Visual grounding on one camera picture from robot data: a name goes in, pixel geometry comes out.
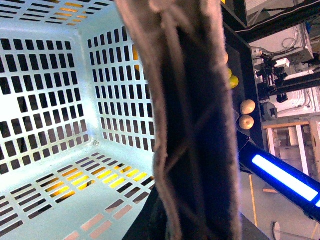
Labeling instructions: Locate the brown basket handle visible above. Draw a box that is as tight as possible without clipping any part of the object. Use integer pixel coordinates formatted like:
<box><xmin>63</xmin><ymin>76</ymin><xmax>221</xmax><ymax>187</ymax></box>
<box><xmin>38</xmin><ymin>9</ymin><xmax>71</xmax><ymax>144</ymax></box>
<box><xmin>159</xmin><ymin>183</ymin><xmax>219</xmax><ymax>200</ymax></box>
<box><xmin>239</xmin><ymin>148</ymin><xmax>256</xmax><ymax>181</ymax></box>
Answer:
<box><xmin>116</xmin><ymin>0</ymin><xmax>242</xmax><ymax>240</ymax></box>

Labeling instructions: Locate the light teal plastic basket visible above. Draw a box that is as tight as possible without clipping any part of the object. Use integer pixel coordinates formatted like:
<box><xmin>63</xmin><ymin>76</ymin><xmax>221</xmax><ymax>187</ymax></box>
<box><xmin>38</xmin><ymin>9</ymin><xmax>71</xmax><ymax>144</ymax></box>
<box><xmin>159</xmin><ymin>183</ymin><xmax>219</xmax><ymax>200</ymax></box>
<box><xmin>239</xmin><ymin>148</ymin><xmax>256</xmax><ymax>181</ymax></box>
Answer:
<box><xmin>0</xmin><ymin>0</ymin><xmax>155</xmax><ymax>240</ymax></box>

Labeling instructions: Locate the wooden crate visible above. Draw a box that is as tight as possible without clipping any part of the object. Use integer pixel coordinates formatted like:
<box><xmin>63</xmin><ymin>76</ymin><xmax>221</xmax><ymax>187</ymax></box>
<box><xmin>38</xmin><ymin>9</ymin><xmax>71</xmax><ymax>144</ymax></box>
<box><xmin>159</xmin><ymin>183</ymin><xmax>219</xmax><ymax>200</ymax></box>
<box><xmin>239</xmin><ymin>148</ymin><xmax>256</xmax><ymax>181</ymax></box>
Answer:
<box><xmin>263</xmin><ymin>120</ymin><xmax>320</xmax><ymax>181</ymax></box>

